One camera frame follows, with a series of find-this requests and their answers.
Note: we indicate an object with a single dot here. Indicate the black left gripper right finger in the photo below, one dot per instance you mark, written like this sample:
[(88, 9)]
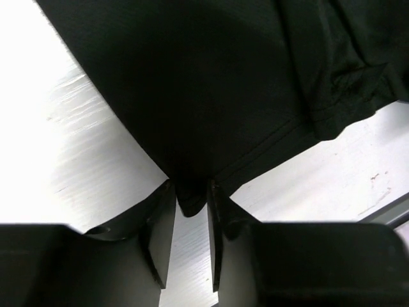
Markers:
[(256, 263)]

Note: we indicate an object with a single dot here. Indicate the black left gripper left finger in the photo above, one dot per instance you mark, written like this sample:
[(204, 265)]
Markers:
[(122, 262)]

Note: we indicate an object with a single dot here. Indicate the black t-shirt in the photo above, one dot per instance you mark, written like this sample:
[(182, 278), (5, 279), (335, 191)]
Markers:
[(227, 90)]

